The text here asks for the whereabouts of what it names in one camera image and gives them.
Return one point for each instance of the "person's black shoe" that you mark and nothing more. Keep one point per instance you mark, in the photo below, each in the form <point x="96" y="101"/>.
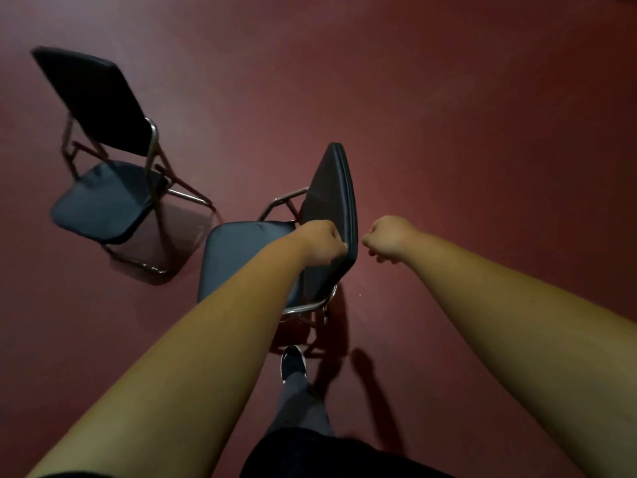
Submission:
<point x="292" y="362"/>

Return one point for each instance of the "person's grey trouser leg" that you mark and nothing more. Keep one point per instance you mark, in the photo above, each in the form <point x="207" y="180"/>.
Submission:
<point x="300" y="403"/>

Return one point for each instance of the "person's right fingers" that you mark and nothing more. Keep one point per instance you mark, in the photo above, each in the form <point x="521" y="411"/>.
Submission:
<point x="374" y="248"/>

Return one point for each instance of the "person's right forearm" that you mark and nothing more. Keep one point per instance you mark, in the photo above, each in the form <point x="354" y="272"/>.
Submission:
<point x="537" y="338"/>

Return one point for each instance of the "person's right hand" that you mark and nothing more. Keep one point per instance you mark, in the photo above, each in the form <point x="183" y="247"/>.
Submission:
<point x="390" y="236"/>

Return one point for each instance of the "black padded folding chair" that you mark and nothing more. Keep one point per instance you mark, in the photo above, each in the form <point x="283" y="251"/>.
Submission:
<point x="99" y="159"/>
<point x="326" y="204"/>

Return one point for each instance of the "person's black shirt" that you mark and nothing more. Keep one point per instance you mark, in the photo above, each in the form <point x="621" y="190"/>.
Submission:
<point x="328" y="455"/>

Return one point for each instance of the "person's left hand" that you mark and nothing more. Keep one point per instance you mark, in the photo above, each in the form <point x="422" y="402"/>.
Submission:
<point x="323" y="242"/>

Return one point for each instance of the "person's left forearm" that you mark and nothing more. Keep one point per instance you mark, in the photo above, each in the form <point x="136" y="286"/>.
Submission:
<point x="189" y="373"/>

